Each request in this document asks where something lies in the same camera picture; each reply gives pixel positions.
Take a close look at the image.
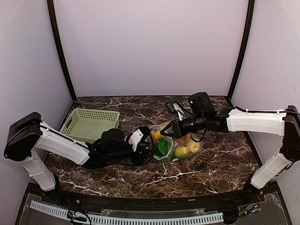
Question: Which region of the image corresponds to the black front rail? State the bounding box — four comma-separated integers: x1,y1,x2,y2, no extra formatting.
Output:
25,182,282,214

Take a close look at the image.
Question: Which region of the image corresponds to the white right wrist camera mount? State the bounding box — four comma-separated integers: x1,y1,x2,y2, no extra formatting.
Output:
172,102,185,120

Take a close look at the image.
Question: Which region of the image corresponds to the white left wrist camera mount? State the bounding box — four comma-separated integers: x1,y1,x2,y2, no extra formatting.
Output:
128,129,144,152

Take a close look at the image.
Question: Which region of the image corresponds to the brown fake food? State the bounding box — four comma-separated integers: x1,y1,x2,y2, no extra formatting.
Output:
175,135,188,147

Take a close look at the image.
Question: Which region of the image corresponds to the grey slotted cable duct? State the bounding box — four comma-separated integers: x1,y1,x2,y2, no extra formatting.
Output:
30,200,224,225

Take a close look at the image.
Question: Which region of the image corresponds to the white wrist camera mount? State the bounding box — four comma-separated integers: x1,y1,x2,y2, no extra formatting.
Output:
172,102,185,120
128,129,144,152

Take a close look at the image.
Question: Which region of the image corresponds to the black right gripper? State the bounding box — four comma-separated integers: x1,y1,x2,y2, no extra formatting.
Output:
160,112,207,138

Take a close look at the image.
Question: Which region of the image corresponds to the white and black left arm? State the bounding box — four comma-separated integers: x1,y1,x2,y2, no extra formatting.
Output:
4,112,155,204

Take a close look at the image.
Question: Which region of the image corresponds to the yellow fake lemon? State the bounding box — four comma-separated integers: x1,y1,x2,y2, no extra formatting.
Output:
174,147,190,158

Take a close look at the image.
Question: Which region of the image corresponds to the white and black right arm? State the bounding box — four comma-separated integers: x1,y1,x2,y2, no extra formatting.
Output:
160,92,300,203

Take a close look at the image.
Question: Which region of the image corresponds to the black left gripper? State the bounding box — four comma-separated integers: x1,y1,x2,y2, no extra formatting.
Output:
105,142,156,166

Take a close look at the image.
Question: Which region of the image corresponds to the black frame post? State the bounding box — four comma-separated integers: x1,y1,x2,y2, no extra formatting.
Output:
227,0,255,100
46,0,77,102

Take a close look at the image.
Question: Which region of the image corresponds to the green fake vegetable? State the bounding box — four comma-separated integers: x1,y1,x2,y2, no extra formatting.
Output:
157,139,171,156

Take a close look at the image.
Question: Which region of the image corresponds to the black right frame post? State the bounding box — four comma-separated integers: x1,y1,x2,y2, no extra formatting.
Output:
227,0,255,100

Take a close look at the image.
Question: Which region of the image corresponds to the clear zip top bag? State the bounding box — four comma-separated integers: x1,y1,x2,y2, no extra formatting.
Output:
150,123,203,163

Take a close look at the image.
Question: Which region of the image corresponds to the black left frame post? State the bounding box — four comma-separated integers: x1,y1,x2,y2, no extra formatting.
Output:
46,0,77,102

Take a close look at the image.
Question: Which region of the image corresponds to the pale yellow fake food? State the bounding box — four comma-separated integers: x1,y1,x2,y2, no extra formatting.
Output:
187,139,201,154

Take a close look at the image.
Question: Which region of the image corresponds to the orange yellow fake mango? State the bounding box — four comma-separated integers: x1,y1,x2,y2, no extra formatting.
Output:
154,130,163,141

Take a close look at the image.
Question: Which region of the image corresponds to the light green perforated basket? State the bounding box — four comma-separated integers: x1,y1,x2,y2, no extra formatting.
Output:
60,108,120,143

